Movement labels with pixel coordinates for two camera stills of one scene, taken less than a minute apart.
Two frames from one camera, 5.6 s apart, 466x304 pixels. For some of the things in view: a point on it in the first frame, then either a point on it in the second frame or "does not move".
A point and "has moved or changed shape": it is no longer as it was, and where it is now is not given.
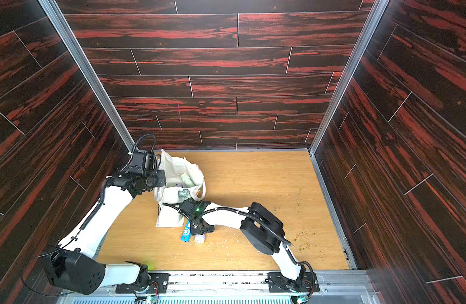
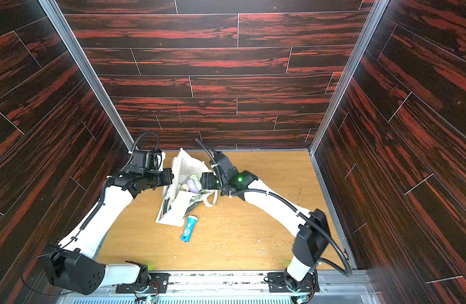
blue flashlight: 186,235 does not move
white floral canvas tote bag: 184,180 has moved or changed shape
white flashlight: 187,180 -> 195,178
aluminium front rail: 335,287 does not move
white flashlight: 199,239 -> 192,186
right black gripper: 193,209 -> 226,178
